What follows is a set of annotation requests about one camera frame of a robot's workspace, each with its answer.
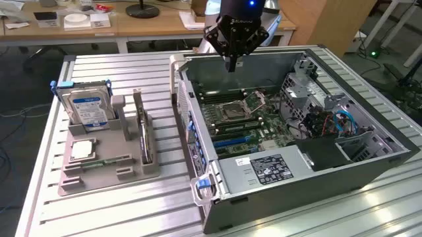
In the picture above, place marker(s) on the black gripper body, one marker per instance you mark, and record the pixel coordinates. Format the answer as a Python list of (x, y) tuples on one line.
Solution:
[(241, 14)]

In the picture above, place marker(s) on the graphics card with fan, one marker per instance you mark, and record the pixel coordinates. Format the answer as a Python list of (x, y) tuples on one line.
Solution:
[(145, 138)]

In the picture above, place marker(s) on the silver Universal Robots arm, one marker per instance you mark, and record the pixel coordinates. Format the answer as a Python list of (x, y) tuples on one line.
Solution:
[(209, 42)]

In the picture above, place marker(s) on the stack of white papers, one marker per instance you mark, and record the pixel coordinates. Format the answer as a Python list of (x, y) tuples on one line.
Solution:
[(191, 21)]

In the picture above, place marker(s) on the wooden desk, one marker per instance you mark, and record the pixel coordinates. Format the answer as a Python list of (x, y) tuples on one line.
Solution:
[(149, 24)]

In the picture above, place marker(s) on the wooden cabinet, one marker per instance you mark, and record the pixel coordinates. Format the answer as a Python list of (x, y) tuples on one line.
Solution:
[(324, 22)]

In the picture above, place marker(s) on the metal socket cover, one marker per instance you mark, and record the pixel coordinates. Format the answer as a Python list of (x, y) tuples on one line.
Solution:
[(256, 100)]

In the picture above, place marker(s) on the black round stand base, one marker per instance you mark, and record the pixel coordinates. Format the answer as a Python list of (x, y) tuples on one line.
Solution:
[(142, 11)]

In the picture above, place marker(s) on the tall metal disk bay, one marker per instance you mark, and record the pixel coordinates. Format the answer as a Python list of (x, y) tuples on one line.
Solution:
[(298, 96)]

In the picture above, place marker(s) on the CPU socket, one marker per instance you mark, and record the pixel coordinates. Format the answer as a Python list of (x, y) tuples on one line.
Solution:
[(233, 111)]

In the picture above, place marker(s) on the green motherboard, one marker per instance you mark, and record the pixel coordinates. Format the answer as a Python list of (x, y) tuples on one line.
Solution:
[(274, 123)]

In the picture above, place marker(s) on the installed RAM stick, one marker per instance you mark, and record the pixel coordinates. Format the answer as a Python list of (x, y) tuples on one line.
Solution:
[(240, 125)]

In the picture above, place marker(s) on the small plain white box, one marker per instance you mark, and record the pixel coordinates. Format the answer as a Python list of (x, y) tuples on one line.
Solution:
[(99, 21)]

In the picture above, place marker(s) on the green indicator light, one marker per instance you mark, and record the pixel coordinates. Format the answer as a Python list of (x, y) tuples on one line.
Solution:
[(374, 53)]

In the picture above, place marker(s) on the red packet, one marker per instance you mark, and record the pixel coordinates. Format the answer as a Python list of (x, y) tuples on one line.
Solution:
[(102, 8)]

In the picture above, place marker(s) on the blue expansion slot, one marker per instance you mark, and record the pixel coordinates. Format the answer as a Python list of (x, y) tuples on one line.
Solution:
[(230, 142)]

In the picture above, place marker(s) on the silver chipset heatsink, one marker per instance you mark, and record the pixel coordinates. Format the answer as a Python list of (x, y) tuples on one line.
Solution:
[(272, 145)]

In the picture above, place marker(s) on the black air shroud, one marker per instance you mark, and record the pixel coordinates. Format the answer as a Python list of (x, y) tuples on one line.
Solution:
[(317, 150)]

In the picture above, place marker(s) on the hard disk with blue label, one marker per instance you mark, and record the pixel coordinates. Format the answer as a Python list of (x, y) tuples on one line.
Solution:
[(87, 111)]

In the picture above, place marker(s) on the black equipment stand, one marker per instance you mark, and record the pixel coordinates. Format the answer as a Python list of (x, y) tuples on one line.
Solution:
[(406, 81)]

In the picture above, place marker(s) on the blue disk caddy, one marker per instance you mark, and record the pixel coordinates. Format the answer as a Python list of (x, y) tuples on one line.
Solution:
[(65, 84)]

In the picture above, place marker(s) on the black office chair base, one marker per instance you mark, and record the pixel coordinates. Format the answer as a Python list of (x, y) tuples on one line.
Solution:
[(50, 49)]

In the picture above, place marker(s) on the white box with black lid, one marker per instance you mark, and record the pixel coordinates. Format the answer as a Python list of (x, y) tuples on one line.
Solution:
[(47, 19)]

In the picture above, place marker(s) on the grey cup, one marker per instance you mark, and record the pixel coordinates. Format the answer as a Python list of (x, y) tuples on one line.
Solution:
[(49, 3)]

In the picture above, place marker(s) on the low metal disk bay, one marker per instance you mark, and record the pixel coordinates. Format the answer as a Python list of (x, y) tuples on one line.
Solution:
[(360, 148)]

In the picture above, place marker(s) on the grey parts rack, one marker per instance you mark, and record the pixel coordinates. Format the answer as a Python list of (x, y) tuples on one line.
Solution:
[(106, 145)]

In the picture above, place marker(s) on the grey power supply unit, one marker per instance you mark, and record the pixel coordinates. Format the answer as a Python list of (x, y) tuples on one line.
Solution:
[(237, 177)]

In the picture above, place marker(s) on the blue case latch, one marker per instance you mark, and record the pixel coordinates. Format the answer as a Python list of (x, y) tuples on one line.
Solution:
[(202, 184)]

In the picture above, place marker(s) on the silver CPU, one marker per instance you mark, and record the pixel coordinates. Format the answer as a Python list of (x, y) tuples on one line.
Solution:
[(82, 150)]

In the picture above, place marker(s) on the white paper card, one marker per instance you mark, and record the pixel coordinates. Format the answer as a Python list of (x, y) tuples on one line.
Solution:
[(17, 25)]

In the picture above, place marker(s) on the green RAM stick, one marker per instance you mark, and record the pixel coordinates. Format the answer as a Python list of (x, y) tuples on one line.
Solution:
[(99, 163)]

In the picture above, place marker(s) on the clear plastic bag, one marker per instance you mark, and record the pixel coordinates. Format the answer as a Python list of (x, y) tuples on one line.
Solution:
[(14, 11)]

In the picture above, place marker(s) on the black open PC case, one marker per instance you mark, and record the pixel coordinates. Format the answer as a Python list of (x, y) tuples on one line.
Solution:
[(297, 197)]

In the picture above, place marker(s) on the white table frame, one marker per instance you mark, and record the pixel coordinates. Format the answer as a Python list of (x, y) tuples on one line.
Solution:
[(396, 14)]

